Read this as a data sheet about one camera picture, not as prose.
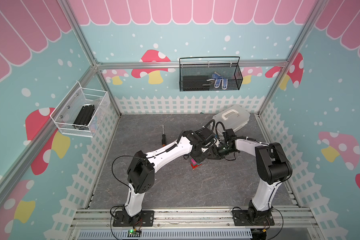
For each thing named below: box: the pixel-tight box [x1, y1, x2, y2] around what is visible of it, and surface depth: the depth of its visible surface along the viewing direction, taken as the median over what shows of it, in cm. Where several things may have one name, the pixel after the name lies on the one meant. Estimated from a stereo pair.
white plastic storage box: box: [210, 104, 251, 135], surface depth 105 cm
